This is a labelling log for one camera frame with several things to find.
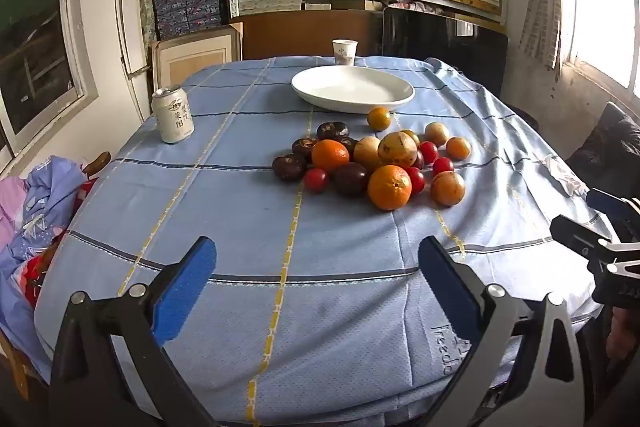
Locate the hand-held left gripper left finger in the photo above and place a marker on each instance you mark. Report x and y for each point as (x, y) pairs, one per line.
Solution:
(185, 287)

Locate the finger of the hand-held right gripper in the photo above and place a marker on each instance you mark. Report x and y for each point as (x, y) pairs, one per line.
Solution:
(607, 203)
(575, 232)

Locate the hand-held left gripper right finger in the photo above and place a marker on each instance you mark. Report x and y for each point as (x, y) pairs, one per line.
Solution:
(447, 282)

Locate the orange tan pear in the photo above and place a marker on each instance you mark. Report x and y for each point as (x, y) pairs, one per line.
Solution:
(448, 188)

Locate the orange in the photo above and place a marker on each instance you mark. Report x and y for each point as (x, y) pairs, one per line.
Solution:
(390, 187)
(330, 155)

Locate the dark red cherry tomato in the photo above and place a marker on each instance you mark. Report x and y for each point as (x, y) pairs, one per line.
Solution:
(418, 160)

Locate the small tangerine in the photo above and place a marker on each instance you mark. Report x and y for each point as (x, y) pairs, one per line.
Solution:
(379, 118)
(458, 148)

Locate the dark red plum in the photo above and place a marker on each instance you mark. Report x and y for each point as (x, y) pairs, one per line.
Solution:
(351, 178)

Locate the speckled yellow brown pear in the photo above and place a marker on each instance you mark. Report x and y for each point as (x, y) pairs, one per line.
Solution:
(397, 148)

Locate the tan round pear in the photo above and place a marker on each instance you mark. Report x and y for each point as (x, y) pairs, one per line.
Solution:
(436, 133)

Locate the small yellow plum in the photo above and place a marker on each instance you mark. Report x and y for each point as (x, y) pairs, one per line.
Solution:
(413, 136)

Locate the pale yellow pear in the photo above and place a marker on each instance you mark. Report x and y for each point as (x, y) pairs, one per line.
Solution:
(366, 152)

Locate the dark purple ribbed tomato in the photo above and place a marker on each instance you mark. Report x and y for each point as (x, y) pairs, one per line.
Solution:
(303, 147)
(349, 144)
(289, 167)
(333, 130)

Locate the white oval plate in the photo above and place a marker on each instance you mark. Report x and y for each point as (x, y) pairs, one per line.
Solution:
(350, 89)

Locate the black jacket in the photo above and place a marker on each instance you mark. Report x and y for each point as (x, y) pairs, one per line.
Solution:
(610, 147)

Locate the blue checked tablecloth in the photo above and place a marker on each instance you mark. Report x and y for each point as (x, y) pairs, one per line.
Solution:
(225, 217)

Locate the blue floral blanket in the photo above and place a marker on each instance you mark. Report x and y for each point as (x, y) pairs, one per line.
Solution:
(45, 207)

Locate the white drink can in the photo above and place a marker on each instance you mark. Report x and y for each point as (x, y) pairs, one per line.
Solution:
(172, 117)

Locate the bright window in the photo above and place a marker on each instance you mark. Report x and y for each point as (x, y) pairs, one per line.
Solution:
(605, 7)

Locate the black glossy panel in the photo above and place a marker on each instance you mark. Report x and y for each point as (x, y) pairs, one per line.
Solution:
(440, 47)

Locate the beige framed panel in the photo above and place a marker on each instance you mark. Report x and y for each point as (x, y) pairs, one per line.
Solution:
(195, 57)

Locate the white paper cup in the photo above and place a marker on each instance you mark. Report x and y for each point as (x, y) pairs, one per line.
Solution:
(344, 52)

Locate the pink floral cloth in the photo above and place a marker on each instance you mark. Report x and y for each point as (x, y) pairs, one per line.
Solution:
(420, 7)

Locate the pile of blue patterned boxes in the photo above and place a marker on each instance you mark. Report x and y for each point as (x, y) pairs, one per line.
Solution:
(185, 12)

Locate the green marble slab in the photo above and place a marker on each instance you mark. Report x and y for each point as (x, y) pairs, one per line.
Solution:
(146, 7)

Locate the brown wooden board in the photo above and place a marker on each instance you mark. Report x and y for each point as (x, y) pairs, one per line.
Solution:
(310, 32)

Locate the white framed window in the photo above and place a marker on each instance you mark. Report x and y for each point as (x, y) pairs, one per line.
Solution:
(30, 32)

